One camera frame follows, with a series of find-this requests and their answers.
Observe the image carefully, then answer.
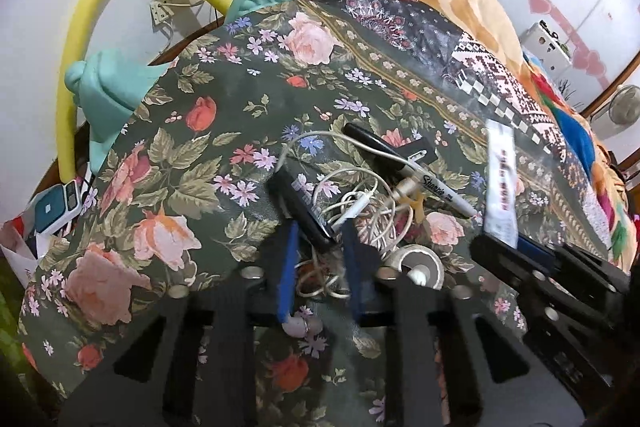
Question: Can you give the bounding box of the white printed packet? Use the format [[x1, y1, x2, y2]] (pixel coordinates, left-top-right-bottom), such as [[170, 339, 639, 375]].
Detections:
[[482, 119, 520, 244]]

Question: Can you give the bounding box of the small black box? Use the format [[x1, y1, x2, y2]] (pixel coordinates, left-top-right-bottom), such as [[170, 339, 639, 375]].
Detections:
[[380, 133, 440, 164]]

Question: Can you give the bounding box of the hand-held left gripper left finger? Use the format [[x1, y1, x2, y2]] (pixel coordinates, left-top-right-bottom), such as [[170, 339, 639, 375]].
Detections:
[[57, 223, 301, 427]]

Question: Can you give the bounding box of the floral tablecloth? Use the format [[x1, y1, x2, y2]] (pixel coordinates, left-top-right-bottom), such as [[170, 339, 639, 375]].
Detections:
[[17, 0, 612, 427]]

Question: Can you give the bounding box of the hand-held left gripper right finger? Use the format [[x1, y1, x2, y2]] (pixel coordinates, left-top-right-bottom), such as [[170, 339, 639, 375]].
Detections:
[[341, 226, 587, 427]]

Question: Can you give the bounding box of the dark patchwork blanket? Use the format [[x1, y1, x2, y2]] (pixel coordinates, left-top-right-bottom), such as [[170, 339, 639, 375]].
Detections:
[[320, 0, 615, 260]]

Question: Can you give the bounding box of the white tape roll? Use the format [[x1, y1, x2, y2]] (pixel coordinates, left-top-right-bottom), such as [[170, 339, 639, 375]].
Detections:
[[384, 244, 446, 292]]

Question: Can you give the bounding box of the black rectangular device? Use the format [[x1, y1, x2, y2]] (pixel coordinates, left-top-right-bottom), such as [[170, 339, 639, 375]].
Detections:
[[266, 169, 337, 251]]

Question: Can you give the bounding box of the standing fan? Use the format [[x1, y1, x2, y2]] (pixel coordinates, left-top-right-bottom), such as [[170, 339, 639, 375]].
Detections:
[[606, 83, 640, 128]]

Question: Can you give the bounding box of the black marker pen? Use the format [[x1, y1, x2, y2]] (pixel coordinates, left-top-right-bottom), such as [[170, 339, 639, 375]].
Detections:
[[342, 122, 479, 219]]

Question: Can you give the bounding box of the white appliance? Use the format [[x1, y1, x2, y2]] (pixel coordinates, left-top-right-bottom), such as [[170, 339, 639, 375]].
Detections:
[[518, 21, 575, 84]]

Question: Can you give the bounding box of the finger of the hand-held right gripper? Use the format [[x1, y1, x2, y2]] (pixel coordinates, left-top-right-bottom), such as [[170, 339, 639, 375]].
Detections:
[[516, 236, 631, 294], [470, 233, 538, 290]]

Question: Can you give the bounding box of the white earphone cable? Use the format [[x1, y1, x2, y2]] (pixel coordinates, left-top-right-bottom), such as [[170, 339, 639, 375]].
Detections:
[[277, 129, 417, 339]]

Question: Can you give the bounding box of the small silver and yellow gadget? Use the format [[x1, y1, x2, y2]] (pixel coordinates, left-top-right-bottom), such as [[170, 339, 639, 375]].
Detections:
[[390, 179, 432, 226]]

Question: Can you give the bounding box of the white plastic bag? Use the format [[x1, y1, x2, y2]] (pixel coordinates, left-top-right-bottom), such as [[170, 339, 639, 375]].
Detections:
[[0, 216, 53, 290]]

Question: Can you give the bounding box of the white and blue box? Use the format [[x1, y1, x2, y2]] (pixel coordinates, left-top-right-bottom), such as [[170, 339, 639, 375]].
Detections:
[[24, 179, 88, 236]]

